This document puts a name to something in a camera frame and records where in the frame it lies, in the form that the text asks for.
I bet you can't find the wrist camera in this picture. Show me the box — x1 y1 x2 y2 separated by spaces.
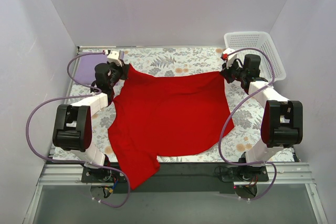
221 48 237 69
103 49 124 67

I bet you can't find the red t shirt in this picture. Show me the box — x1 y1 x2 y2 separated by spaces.
108 68 234 189

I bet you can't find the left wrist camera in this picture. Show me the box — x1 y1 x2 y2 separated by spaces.
103 49 124 67

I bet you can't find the white plastic basket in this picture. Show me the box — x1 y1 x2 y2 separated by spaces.
224 31 287 81

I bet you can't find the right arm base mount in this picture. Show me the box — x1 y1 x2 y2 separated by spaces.
214 166 269 198

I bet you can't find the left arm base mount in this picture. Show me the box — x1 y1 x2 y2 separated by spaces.
81 165 127 183

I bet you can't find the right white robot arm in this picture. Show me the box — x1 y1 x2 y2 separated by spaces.
220 51 303 167

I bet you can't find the folded purple t shirt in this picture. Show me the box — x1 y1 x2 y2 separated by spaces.
74 54 107 85

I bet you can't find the aluminium frame rail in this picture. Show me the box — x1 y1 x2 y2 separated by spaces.
34 163 326 223

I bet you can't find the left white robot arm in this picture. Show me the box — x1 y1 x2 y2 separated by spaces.
52 62 130 169

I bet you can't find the floral patterned table mat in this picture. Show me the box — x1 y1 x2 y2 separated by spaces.
52 47 293 163

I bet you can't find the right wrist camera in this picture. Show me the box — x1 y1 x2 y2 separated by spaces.
221 48 237 69

